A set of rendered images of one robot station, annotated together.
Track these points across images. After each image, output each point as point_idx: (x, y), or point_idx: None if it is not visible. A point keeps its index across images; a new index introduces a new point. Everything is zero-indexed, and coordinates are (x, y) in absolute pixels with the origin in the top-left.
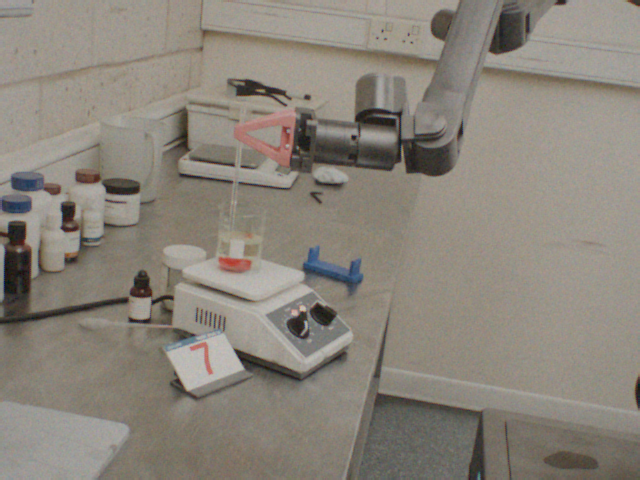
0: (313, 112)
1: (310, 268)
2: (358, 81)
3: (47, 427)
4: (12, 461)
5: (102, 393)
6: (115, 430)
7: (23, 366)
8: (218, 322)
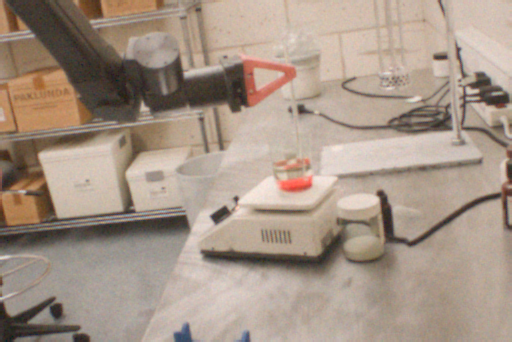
0: (223, 61)
1: None
2: (176, 42)
3: (359, 165)
4: (358, 155)
5: (354, 188)
6: (326, 172)
7: (416, 187)
8: None
